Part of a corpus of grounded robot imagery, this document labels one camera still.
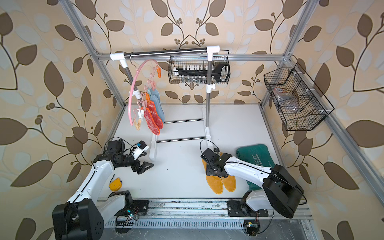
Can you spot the pink clip hanger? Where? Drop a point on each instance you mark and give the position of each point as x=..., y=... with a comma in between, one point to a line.
x=142, y=98

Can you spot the yellow fuzzy insole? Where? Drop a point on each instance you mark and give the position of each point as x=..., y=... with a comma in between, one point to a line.
x=216, y=184
x=228, y=183

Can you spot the green plastic tool case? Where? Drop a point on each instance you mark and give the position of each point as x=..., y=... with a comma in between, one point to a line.
x=257, y=154

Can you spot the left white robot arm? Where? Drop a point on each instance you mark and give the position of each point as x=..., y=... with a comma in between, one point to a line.
x=80, y=218

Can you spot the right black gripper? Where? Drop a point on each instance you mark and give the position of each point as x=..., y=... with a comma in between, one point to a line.
x=209, y=171

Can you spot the back black wire basket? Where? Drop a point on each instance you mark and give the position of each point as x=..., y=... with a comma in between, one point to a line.
x=194, y=69

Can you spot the grey blue insole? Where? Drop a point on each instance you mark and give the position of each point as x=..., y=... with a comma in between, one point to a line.
x=155, y=97

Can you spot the red patterned insole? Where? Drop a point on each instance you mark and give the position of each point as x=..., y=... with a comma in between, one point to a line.
x=159, y=123
x=151, y=123

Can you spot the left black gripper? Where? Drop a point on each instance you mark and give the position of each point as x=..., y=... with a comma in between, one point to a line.
x=136, y=168

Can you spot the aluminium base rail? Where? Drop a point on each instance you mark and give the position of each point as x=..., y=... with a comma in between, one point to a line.
x=188, y=214

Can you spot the metal clothes rack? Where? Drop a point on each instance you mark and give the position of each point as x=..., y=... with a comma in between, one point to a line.
x=130, y=63

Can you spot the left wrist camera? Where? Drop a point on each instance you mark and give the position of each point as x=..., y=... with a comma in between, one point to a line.
x=139, y=148

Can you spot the side black wire basket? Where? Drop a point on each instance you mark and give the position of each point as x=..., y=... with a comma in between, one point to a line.
x=300, y=102

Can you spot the yellow tape measure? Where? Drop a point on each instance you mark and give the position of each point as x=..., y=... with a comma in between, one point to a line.
x=115, y=185

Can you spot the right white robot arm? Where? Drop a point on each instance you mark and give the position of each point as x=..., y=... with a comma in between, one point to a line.
x=282, y=192

